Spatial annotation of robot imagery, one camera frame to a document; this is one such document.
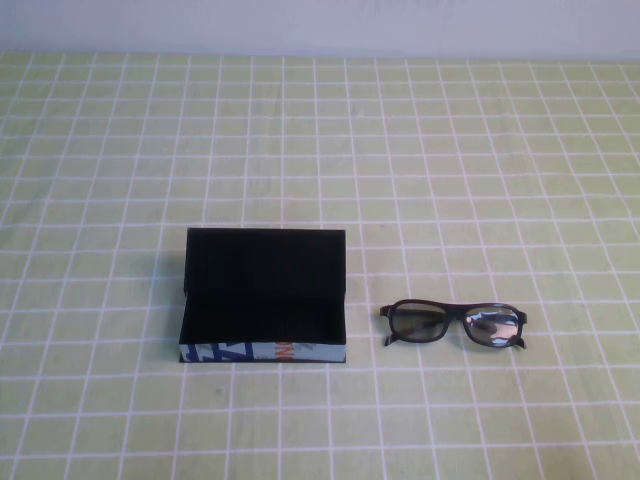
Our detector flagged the black patterned glasses case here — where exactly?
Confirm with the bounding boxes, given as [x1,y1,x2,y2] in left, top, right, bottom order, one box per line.
[178,227,348,365]

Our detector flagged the black framed glasses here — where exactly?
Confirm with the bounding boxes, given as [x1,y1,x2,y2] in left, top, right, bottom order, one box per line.
[378,298,530,353]

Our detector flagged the green white checked tablecloth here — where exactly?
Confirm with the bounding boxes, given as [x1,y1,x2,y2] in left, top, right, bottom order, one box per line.
[0,49,640,480]

